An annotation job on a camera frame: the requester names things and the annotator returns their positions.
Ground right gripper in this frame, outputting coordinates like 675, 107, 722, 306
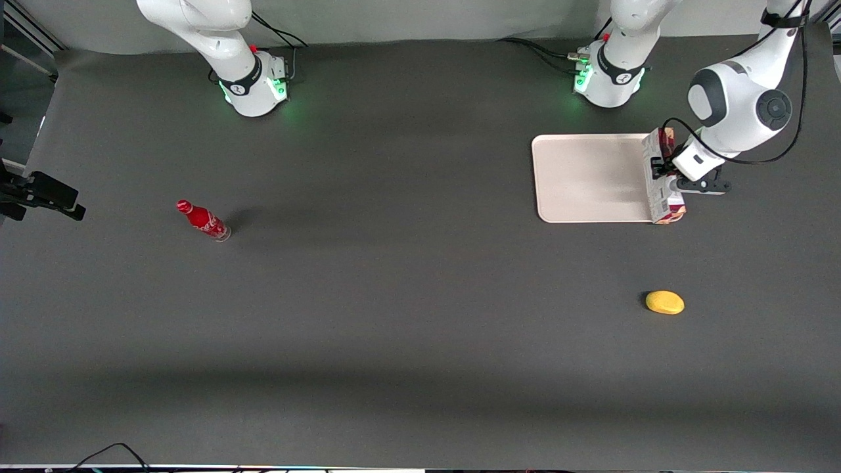
0, 160, 87, 221

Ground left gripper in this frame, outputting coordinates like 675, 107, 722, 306
650, 139, 726, 183

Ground red cookie box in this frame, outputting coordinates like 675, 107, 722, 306
642, 127, 688, 226

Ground beige plastic tray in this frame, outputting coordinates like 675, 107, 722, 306
531, 133, 658, 224

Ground yellow lemon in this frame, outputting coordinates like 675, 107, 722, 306
645, 290, 686, 316

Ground red cola bottle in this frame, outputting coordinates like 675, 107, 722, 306
175, 199, 232, 242

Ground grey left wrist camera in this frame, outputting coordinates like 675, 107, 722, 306
675, 177, 732, 196

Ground black left arm wrist cable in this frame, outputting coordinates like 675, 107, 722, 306
661, 0, 809, 166

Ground black left arm base cables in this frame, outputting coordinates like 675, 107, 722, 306
497, 20, 615, 74

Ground black arm base cables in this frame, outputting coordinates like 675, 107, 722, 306
497, 20, 615, 74
208, 11, 309, 83

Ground aluminium frame rail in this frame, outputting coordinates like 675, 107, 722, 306
0, 0, 68, 85

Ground black cable at table edge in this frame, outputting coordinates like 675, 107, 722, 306
64, 442, 153, 473

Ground black right arm base cables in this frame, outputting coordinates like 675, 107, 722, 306
208, 11, 309, 83

